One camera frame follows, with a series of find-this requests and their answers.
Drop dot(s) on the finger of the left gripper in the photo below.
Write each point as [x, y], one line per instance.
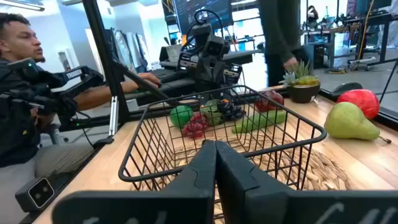
[204, 73]
[219, 73]

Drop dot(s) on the black table-level camera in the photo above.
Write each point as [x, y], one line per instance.
[38, 193]

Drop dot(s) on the dark grapes with green leaves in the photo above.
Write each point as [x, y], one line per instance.
[213, 113]

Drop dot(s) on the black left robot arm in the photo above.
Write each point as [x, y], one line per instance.
[202, 32]

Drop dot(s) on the large wall display screen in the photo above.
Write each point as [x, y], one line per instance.
[183, 12]

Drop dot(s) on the green cucumber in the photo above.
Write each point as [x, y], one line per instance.
[258, 121]

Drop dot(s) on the red grape bunch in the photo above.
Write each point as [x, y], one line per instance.
[196, 126]

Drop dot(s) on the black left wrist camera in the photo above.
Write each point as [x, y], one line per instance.
[216, 46]

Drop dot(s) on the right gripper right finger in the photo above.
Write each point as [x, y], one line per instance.
[242, 193]

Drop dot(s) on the bright red crinkled fruit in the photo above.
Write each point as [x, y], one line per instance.
[360, 101]

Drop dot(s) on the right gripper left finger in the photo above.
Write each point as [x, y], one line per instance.
[192, 186]

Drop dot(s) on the dark red apple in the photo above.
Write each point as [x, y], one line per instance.
[269, 101]

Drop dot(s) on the potted succulent plant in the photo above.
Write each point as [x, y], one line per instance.
[303, 93]

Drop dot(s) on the person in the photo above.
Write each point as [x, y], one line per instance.
[276, 31]
[18, 40]

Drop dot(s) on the green pear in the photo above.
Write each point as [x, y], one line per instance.
[348, 123]

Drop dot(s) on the green lime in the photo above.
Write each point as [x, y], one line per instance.
[181, 115]

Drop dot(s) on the round woven placemat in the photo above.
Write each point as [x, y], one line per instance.
[323, 177]

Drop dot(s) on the black workbench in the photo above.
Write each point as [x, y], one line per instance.
[373, 18]

